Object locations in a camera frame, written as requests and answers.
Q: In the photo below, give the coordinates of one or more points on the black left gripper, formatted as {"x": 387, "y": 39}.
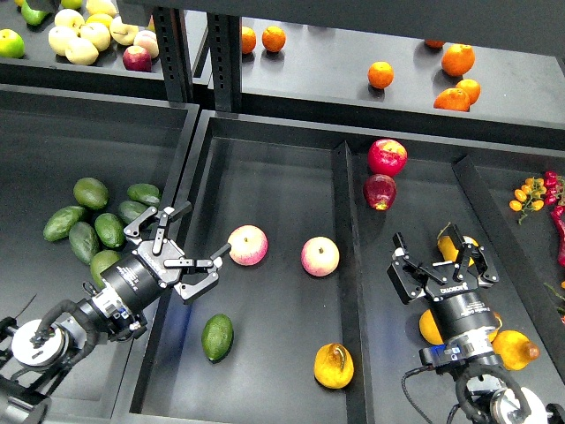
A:
{"x": 140, "y": 278}

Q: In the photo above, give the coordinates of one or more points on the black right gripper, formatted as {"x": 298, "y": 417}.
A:
{"x": 463, "y": 309}

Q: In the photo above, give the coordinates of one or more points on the green avocado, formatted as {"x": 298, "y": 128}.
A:
{"x": 217, "y": 336}

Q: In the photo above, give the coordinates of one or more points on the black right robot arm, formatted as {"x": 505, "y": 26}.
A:
{"x": 486, "y": 391}

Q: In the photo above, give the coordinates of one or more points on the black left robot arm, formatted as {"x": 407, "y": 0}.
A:
{"x": 47, "y": 349}

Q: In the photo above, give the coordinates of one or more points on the yellow pear top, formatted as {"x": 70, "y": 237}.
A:
{"x": 447, "y": 247}

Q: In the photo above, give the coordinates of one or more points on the avocado top right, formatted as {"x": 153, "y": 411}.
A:
{"x": 144, "y": 193}

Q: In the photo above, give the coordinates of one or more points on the avocado centre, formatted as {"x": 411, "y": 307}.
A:
{"x": 110, "y": 230}

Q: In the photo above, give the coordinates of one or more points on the avocado lower left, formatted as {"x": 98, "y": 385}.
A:
{"x": 84, "y": 242}

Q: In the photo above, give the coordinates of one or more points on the avocado top left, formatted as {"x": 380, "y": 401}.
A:
{"x": 91, "y": 193}

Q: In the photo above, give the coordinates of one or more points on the avocado far left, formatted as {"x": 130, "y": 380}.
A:
{"x": 61, "y": 222}

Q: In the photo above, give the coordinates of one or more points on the pale yellow pear front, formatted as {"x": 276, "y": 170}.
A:
{"x": 81, "y": 51}

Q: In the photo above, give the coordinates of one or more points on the pale yellow pear right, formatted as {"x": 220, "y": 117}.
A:
{"x": 123, "y": 34}

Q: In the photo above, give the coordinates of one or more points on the pale yellow pear centre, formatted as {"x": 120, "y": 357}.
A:
{"x": 97, "y": 33}

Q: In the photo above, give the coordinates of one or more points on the black right bin divider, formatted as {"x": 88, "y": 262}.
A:
{"x": 533, "y": 294}

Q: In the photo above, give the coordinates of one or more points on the black bin divider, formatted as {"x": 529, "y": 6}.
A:
{"x": 533, "y": 294}
{"x": 359, "y": 392}

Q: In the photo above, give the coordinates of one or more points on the pink apple left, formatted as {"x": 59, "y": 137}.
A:
{"x": 248, "y": 245}

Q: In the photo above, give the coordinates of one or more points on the pink apple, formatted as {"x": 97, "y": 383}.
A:
{"x": 320, "y": 256}
{"x": 248, "y": 245}

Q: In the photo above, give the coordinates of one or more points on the dark red apple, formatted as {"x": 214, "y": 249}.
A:
{"x": 379, "y": 191}

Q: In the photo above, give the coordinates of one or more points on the orange cherry tomato bunch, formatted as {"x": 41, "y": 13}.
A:
{"x": 528, "y": 198}

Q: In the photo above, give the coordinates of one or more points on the pink apple right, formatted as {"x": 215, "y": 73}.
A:
{"x": 320, "y": 256}

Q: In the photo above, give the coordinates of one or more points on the bright red apple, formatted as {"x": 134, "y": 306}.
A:
{"x": 387, "y": 157}

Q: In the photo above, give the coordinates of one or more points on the red chili peppers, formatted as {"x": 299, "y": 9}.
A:
{"x": 554, "y": 197}

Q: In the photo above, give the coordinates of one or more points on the black middle bin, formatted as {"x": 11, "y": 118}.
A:
{"x": 277, "y": 174}

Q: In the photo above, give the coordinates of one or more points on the black bin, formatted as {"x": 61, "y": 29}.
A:
{"x": 277, "y": 174}
{"x": 50, "y": 139}

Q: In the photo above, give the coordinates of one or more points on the orange on shelf front right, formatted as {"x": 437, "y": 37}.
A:
{"x": 452, "y": 99}

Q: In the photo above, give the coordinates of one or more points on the black left bin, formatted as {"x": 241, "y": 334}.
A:
{"x": 50, "y": 139}

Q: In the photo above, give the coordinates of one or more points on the orange on shelf small right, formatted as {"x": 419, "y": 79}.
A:
{"x": 471, "y": 87}

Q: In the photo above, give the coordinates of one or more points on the red apple on shelf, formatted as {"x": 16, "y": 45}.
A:
{"x": 137, "y": 58}

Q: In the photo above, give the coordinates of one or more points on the orange on shelf middle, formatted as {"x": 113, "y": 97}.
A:
{"x": 380, "y": 75}

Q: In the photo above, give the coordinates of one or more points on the large orange on shelf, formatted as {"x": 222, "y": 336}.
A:
{"x": 458, "y": 59}

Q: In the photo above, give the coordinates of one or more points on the peach on shelf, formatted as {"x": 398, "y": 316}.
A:
{"x": 147, "y": 39}

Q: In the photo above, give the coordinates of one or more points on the black shelf post left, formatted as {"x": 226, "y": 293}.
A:
{"x": 170, "y": 30}

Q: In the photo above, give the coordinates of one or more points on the black shelf post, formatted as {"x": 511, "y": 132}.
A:
{"x": 224, "y": 42}
{"x": 170, "y": 30}

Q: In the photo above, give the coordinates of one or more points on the black shelf post right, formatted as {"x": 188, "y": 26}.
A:
{"x": 224, "y": 42}

